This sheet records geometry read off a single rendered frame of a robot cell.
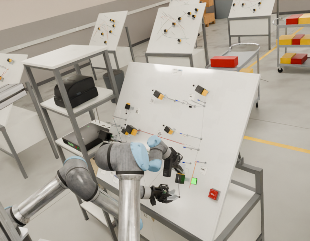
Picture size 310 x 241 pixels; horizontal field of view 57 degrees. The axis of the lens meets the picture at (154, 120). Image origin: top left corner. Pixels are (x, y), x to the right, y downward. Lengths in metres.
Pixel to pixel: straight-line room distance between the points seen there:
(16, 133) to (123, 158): 3.47
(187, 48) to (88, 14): 5.31
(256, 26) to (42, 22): 6.03
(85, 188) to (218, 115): 0.91
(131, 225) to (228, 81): 1.08
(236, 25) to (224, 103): 6.89
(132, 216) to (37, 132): 3.62
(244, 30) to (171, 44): 3.09
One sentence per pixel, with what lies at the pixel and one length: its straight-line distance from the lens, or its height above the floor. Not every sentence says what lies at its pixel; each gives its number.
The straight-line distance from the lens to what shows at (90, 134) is 2.69.
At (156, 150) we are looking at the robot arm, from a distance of 1.56.
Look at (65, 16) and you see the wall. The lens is 9.87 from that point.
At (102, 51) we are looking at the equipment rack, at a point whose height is 1.82.
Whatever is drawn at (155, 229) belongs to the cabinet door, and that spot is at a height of 0.61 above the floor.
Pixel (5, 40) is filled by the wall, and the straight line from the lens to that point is 9.01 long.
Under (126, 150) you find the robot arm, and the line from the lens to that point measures 1.15.
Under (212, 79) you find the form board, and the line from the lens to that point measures 1.92.
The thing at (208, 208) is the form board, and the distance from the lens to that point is 1.81.
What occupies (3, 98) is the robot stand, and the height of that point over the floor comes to 2.01.
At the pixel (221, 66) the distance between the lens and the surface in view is 4.27.
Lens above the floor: 2.29
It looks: 26 degrees down
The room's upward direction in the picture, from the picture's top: 12 degrees counter-clockwise
